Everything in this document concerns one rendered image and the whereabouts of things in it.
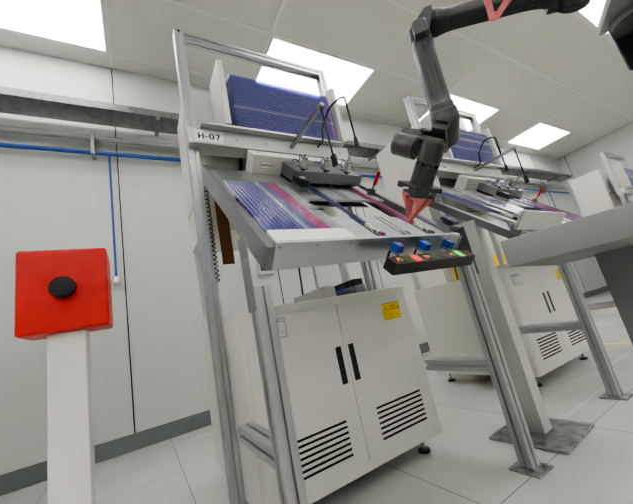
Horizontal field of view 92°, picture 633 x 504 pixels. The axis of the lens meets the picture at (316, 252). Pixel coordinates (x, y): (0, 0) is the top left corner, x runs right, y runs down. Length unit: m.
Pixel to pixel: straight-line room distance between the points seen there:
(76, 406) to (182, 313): 1.90
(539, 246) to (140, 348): 2.42
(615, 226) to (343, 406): 0.86
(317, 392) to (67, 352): 0.66
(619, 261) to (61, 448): 1.05
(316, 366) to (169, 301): 1.75
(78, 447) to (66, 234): 2.13
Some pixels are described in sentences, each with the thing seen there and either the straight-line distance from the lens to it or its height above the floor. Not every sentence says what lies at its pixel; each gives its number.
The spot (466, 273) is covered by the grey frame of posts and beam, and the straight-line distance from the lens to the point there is 1.15.
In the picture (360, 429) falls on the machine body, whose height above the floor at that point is 0.19.
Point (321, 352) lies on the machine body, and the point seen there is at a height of 0.45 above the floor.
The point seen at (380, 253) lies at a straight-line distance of 0.89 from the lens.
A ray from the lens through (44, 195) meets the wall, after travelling 2.90.
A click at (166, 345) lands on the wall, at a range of 2.58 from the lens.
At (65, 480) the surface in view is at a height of 0.37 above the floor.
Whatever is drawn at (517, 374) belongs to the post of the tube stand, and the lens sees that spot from 1.43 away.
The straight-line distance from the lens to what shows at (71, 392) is 0.76.
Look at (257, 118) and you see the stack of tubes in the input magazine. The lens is 1.49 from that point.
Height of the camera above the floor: 0.54
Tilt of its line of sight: 13 degrees up
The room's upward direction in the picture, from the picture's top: 12 degrees counter-clockwise
